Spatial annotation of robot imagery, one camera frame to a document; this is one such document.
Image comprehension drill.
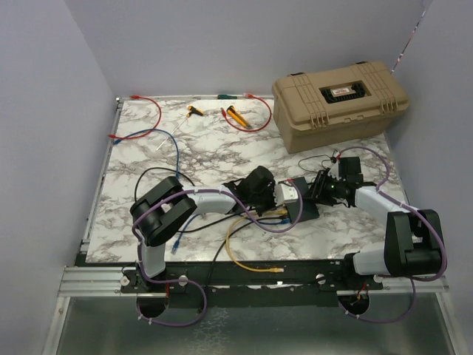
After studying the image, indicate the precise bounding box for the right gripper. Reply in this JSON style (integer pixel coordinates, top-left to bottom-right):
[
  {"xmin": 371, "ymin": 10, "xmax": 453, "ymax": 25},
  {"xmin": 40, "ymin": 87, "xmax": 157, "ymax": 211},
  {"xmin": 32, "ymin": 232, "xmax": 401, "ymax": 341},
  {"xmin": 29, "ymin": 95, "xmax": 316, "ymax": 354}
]
[{"xmin": 303, "ymin": 169, "xmax": 345, "ymax": 206}]

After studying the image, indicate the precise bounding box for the black network switch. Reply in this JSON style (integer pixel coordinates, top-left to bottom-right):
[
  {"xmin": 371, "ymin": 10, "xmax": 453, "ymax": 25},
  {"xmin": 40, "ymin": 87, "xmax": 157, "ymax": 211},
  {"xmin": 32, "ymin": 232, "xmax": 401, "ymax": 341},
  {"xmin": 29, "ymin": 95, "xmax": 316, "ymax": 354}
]
[{"xmin": 286, "ymin": 176, "xmax": 321, "ymax": 225}]

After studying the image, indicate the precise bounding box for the black power adapter with cable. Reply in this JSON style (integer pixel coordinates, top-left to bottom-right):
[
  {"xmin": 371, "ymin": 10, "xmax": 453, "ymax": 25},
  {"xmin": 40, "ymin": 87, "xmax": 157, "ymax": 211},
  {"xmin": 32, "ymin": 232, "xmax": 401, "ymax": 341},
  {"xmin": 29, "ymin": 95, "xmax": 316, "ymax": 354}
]
[{"xmin": 297, "ymin": 149, "xmax": 338, "ymax": 173}]

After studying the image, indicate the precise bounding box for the yellow ethernet cable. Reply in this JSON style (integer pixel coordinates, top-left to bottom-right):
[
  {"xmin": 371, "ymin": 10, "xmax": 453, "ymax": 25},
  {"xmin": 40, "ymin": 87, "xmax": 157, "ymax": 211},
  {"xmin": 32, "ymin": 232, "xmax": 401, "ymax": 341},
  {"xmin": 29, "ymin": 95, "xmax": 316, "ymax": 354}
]
[{"xmin": 225, "ymin": 209, "xmax": 289, "ymax": 274}]

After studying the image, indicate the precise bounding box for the thin black cable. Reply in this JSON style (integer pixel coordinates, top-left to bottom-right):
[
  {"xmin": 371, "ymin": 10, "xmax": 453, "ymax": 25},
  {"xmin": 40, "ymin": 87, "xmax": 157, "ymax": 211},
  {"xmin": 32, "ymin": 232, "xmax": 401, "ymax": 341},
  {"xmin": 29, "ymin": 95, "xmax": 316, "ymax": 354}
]
[{"xmin": 205, "ymin": 217, "xmax": 289, "ymax": 293}]

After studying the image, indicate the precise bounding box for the blue ethernet cable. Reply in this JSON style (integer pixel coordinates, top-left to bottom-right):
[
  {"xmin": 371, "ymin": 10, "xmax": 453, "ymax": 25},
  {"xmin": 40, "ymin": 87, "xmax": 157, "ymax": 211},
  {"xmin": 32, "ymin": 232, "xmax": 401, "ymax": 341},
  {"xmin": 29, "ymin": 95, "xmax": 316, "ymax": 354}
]
[{"xmin": 112, "ymin": 128, "xmax": 182, "ymax": 180}]

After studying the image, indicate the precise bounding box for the red ethernet cable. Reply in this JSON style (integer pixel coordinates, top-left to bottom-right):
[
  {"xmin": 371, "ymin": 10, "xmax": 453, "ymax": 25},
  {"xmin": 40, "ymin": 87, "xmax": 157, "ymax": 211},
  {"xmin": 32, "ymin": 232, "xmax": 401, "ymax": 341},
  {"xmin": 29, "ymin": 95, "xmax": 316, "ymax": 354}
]
[
  {"xmin": 108, "ymin": 94, "xmax": 163, "ymax": 140},
  {"xmin": 220, "ymin": 92, "xmax": 273, "ymax": 132}
]

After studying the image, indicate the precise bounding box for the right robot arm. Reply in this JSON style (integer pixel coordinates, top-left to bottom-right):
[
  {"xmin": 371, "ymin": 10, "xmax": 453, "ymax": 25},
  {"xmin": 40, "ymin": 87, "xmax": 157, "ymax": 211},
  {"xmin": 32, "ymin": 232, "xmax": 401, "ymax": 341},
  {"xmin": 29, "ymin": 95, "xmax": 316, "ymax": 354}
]
[{"xmin": 308, "ymin": 157, "xmax": 446, "ymax": 289}]

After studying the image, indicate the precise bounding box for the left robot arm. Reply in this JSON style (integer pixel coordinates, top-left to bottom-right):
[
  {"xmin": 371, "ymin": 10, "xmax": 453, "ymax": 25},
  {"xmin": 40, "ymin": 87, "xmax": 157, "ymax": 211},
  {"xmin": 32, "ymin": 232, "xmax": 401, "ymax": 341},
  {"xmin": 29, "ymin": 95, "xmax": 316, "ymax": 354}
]
[{"xmin": 130, "ymin": 166, "xmax": 276, "ymax": 292}]

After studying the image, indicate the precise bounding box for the tan plastic toolbox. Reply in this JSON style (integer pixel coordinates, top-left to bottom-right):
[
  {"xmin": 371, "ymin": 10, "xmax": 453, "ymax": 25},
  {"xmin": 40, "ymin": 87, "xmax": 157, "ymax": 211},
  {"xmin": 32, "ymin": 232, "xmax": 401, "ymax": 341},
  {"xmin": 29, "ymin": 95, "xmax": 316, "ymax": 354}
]
[{"xmin": 272, "ymin": 61, "xmax": 409, "ymax": 154}]

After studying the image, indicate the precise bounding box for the yellow black utility knife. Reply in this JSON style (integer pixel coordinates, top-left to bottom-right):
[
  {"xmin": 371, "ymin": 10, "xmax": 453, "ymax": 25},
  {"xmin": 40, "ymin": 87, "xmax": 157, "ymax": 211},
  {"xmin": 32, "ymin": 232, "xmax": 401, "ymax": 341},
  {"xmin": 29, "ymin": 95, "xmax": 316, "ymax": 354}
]
[{"xmin": 226, "ymin": 105, "xmax": 251, "ymax": 129}]

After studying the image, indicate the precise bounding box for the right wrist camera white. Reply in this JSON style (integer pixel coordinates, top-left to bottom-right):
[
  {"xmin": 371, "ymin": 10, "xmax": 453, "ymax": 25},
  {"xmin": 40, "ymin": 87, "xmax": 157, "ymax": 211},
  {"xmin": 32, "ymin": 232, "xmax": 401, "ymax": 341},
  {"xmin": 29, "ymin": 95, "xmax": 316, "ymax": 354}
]
[{"xmin": 328, "ymin": 158, "xmax": 339, "ymax": 180}]

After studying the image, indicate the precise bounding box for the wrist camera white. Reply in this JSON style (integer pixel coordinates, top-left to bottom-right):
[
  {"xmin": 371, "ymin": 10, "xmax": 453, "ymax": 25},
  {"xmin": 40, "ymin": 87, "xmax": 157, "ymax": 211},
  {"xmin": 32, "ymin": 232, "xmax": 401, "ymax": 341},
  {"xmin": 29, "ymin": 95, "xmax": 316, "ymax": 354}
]
[
  {"xmin": 274, "ymin": 180, "xmax": 299, "ymax": 206},
  {"xmin": 328, "ymin": 158, "xmax": 339, "ymax": 180}
]

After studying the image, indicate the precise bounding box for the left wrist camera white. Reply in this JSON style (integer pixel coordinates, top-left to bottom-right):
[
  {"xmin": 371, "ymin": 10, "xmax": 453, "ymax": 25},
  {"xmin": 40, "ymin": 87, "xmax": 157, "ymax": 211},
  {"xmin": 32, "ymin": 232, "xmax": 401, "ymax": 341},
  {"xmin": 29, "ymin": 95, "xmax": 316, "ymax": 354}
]
[{"xmin": 274, "ymin": 180, "xmax": 299, "ymax": 206}]

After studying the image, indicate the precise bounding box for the black mounting rail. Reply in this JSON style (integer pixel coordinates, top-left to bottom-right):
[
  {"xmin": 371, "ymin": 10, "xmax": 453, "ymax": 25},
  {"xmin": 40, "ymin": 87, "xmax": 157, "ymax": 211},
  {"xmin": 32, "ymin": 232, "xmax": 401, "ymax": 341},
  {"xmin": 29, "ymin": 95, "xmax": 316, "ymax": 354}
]
[{"xmin": 73, "ymin": 258, "xmax": 429, "ymax": 308}]

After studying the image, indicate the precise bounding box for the green handled screwdriver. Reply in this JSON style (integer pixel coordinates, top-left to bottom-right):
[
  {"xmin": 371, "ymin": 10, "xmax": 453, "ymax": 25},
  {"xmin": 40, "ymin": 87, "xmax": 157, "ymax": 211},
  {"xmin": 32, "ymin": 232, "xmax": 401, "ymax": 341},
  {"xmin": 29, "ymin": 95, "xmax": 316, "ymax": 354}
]
[{"xmin": 195, "ymin": 93, "xmax": 247, "ymax": 100}]

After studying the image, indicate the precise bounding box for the yellow black T-handle wrench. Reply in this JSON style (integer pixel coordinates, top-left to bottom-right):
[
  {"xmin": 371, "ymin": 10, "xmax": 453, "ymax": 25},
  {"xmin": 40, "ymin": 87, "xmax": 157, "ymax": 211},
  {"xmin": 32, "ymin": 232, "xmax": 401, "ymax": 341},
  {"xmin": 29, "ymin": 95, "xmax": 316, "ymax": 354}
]
[{"xmin": 155, "ymin": 106, "xmax": 205, "ymax": 152}]

